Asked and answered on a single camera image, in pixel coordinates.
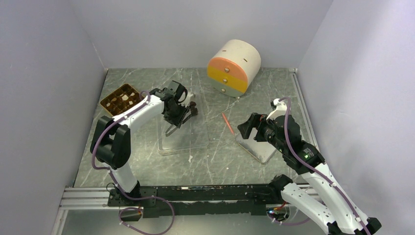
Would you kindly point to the round pastel drawer cabinet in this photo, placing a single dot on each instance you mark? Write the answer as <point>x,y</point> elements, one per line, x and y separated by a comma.
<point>232,69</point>

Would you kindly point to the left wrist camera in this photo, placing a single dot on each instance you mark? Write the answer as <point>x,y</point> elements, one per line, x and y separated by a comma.
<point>176,89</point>

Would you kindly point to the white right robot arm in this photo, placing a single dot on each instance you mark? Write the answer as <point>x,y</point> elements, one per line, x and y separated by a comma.
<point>336,213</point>

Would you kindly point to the gold chocolate tin box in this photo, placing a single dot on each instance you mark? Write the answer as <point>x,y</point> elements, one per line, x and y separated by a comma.
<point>121,100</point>

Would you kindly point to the aluminium frame rail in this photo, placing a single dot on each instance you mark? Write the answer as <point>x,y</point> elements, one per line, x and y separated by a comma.
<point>79,199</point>

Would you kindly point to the silver tin lid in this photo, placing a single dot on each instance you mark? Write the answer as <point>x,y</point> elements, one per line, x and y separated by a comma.
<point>261,151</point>

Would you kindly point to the red pen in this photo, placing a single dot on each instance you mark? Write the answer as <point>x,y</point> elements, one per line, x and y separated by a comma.
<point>227,123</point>

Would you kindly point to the clear plastic tray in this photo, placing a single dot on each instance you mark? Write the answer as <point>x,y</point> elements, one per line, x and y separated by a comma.
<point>191,135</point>

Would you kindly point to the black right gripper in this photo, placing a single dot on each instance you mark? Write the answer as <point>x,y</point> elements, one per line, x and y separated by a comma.
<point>255,120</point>

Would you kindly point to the brown rectangular chocolate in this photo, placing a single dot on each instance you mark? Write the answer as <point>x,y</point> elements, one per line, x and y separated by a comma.
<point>194,112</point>

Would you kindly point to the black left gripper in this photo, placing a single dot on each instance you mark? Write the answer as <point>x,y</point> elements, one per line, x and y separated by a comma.
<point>176,121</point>

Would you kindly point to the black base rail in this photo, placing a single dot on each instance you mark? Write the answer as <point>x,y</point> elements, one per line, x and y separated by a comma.
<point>157,201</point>

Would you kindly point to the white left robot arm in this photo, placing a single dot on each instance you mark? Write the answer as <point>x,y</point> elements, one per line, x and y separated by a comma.
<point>111,145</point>

